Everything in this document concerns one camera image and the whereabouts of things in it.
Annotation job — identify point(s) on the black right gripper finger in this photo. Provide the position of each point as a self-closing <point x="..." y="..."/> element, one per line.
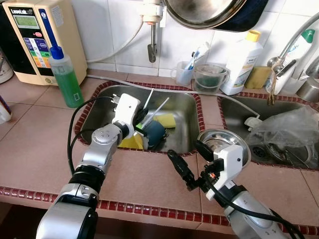
<point x="182" y="168"/>
<point x="204" y="150"/>

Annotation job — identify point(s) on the blue-grey mug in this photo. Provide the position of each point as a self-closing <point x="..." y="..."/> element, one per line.
<point x="155" y="134"/>

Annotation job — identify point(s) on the yellow plastic bowl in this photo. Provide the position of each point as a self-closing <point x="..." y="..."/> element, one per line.
<point x="130" y="142"/>

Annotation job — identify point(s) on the white stick green end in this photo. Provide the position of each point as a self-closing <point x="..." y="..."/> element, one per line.
<point x="160" y="107"/>

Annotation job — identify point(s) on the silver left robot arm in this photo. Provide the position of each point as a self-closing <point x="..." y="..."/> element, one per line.
<point x="99" y="149"/>

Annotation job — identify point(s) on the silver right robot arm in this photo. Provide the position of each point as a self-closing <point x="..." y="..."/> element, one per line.
<point x="249" y="219"/>

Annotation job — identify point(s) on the bright yellow sponge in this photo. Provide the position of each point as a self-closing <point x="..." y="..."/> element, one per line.
<point x="167" y="121"/>

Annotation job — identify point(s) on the round steel plate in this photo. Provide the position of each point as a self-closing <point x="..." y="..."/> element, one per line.
<point x="229" y="139"/>

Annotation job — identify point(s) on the stainless steel sink basin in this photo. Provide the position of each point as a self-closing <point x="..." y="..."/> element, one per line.
<point x="234" y="112"/>
<point x="184" y="114"/>

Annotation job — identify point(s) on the clear toothbrush cup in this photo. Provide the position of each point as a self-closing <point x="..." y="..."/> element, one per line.
<point x="184" y="77"/>

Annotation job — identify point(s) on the clear tub with green scourer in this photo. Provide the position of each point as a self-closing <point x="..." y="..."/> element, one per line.
<point x="209" y="82"/>

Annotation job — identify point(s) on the green dish soap bottle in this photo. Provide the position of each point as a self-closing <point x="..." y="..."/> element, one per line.
<point x="67" y="87"/>

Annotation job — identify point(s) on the clear plastic bag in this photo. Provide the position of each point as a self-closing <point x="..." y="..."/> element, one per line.
<point x="289" y="129"/>

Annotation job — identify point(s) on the mustard yellow sponge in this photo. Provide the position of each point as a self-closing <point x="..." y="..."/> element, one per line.
<point x="258" y="78"/>

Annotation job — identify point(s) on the white bottle yellow cap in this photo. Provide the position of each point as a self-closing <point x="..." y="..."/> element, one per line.
<point x="241" y="64"/>

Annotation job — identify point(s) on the cream tap diverter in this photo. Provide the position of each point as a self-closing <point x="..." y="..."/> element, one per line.
<point x="152" y="12"/>

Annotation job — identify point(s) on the cream water ionizer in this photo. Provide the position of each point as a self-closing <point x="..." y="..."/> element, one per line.
<point x="65" y="40"/>

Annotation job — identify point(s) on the clear plastic cup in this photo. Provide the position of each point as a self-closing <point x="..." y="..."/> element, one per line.
<point x="294" y="85"/>

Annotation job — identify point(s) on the hanging steel pan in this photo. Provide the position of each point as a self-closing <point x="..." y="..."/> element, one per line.
<point x="204" y="12"/>

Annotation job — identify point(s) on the small steel cup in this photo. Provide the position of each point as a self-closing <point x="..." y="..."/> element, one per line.
<point x="309" y="90"/>

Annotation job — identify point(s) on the chrome gooseneck faucet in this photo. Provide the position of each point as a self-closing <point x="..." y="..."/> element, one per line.
<point x="284" y="47"/>

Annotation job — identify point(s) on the chrome sprayer head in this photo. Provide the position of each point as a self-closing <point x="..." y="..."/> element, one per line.
<point x="311" y="69"/>

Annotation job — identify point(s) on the white bottle green cap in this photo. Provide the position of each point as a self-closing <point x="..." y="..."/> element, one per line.
<point x="299" y="52"/>

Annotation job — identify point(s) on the dark blue tray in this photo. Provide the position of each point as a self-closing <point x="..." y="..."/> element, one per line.
<point x="251" y="17"/>

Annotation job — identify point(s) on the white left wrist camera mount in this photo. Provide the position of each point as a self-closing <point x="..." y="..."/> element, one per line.
<point x="127" y="107"/>

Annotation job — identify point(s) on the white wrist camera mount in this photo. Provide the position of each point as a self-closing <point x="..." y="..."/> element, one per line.
<point x="230" y="159"/>
<point x="127" y="107"/>

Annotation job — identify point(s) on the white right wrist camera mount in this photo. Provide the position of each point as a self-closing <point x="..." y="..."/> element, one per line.
<point x="230" y="159"/>

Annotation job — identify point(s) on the steel wall tap spout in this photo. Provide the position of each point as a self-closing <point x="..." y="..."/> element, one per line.
<point x="152" y="40"/>

